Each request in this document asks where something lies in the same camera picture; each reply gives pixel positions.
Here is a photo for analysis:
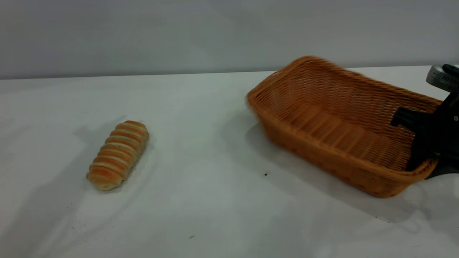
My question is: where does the striped orange bread roll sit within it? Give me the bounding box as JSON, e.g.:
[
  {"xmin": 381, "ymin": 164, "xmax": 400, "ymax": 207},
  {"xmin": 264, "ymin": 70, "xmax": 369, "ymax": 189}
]
[{"xmin": 86, "ymin": 120, "xmax": 150, "ymax": 191}]

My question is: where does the orange woven wicker basket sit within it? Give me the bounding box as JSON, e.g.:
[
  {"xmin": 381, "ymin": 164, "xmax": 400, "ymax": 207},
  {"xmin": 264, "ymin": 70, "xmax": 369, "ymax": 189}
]
[{"xmin": 246, "ymin": 56, "xmax": 443, "ymax": 199}]

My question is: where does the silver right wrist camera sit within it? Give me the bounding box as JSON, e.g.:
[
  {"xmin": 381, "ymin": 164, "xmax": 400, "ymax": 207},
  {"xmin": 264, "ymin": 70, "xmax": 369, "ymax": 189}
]
[{"xmin": 426, "ymin": 64, "xmax": 459, "ymax": 93}]

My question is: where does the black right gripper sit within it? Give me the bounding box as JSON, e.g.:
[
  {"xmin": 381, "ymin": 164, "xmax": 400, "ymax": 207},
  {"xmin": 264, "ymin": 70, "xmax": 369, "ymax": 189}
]
[{"xmin": 391, "ymin": 91, "xmax": 459, "ymax": 180}]

